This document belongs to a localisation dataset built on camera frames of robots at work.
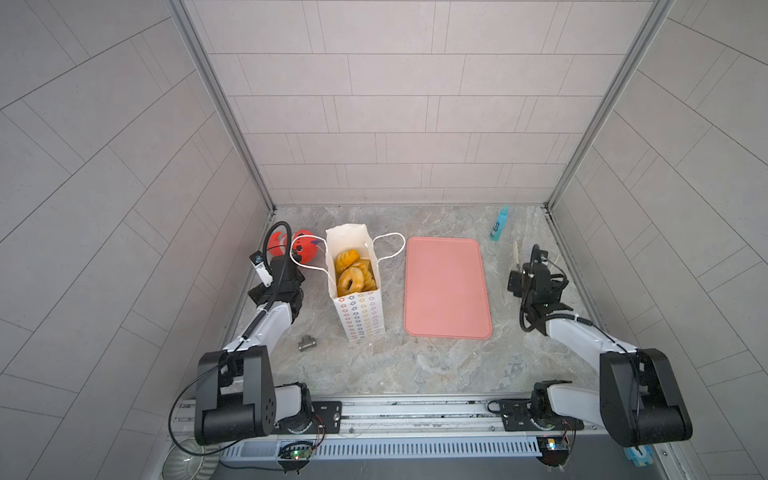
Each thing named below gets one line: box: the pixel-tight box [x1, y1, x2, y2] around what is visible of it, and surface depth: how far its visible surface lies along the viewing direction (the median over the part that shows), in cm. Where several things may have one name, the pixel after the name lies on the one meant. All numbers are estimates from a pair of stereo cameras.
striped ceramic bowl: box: [162, 437, 221, 480], surface depth 64 cm
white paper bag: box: [290, 223, 406, 342], surface depth 79 cm
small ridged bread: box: [335, 249, 361, 274], surface depth 83 cm
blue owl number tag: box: [623, 445, 654, 467], surface depth 67 cm
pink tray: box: [404, 238, 492, 340], surface depth 96 cm
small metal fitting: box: [298, 335, 317, 351], surface depth 82 cm
